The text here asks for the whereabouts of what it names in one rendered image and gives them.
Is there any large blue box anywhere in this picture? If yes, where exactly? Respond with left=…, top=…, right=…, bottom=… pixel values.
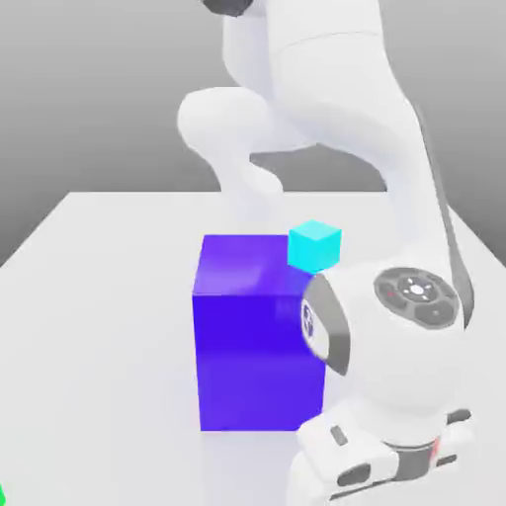
left=192, top=233, right=328, bottom=433

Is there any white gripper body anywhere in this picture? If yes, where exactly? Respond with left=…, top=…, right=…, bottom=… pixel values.
left=285, top=453, right=401, bottom=506

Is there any small cyan cube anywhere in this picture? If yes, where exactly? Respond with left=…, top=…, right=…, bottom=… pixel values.
left=287, top=219, right=343, bottom=276

